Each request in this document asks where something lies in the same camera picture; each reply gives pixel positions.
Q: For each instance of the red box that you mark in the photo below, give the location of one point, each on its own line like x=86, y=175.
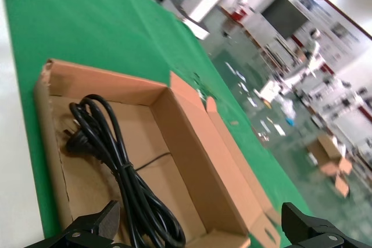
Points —
x=239, y=15

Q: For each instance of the white red paper bag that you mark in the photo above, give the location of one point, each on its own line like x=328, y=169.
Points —
x=268, y=94

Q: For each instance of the green table cloth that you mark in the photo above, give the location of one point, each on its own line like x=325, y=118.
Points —
x=87, y=27

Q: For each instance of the leaning white humanoid robot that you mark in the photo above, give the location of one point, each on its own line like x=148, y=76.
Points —
x=312, y=59

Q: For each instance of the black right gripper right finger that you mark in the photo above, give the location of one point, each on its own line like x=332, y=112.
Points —
x=296, y=227

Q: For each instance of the crumpled clear plastic bag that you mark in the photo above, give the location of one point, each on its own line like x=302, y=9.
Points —
x=287, y=107

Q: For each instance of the cardboard box with round hole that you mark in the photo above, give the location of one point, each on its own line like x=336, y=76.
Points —
x=186, y=143

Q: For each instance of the white wheeled machine base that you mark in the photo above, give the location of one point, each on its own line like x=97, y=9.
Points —
x=196, y=27

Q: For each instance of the torn plastic tape scraps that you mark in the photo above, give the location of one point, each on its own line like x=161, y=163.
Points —
x=200, y=84

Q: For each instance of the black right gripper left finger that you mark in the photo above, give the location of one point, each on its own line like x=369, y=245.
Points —
x=98, y=224

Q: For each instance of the large open cardboard carton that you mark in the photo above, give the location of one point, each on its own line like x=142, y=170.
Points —
x=331, y=155

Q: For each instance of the black display screen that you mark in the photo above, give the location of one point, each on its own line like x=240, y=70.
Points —
x=283, y=15

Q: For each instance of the blue crumpled item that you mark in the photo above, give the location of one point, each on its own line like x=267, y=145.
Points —
x=290, y=121

